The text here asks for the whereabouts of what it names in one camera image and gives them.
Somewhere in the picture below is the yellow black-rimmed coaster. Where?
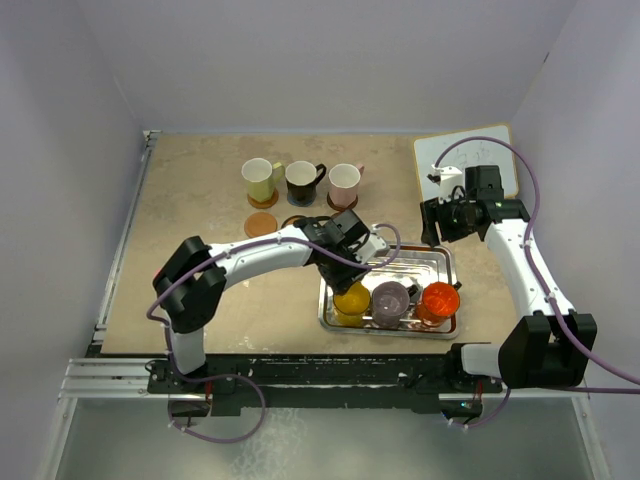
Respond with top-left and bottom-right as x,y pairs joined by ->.
281,215 -> 305,228

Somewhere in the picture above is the dark brown coaster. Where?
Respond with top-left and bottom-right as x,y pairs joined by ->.
326,193 -> 358,212

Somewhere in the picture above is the yellow translucent cup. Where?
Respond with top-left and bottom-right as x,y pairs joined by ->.
333,282 -> 371,327

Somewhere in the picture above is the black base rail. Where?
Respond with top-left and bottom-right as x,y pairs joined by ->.
143,353 -> 502,417

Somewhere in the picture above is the orange-brown wooden coaster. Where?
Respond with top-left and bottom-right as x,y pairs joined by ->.
244,212 -> 278,238

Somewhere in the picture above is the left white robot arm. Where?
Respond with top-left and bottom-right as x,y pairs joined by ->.
152,210 -> 389,392

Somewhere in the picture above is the orange translucent cup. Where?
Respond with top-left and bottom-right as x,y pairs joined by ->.
415,282 -> 461,327

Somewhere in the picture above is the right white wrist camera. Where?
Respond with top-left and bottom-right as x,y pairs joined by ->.
427,164 -> 464,203

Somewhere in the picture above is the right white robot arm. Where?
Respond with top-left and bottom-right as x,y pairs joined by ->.
420,165 -> 597,391

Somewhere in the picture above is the blue coaster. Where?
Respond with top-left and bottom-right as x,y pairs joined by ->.
287,196 -> 316,208

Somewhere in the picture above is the light brown wooden coaster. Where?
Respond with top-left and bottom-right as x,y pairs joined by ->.
247,190 -> 279,209

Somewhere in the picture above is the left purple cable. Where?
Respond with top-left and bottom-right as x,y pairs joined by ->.
146,223 -> 403,444

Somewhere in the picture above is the silver metal tray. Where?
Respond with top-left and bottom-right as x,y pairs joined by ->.
318,245 -> 461,340

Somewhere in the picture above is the pink mug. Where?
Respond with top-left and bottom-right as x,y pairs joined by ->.
329,163 -> 365,205

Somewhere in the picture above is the white whiteboard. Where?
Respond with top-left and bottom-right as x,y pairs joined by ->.
413,123 -> 519,201

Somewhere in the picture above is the yellow-green mug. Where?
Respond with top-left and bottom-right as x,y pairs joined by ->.
241,158 -> 285,203

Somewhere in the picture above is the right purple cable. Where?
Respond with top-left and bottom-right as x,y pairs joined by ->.
433,135 -> 640,430

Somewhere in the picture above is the aluminium frame rail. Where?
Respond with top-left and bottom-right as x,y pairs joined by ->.
58,129 -> 164,400

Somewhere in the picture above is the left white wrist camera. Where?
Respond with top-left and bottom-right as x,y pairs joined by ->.
354,225 -> 390,264

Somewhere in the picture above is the purple cable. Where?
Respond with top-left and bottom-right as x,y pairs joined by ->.
433,135 -> 640,430
146,223 -> 403,444

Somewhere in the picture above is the black mug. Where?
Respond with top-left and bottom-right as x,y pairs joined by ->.
285,161 -> 327,201

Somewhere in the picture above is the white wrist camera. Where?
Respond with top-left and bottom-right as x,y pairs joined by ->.
354,225 -> 390,264
427,164 -> 464,203

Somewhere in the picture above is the purple translucent cup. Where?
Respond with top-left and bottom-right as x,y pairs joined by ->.
371,281 -> 421,329

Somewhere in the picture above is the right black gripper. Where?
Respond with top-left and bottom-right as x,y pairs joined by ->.
421,190 -> 476,247

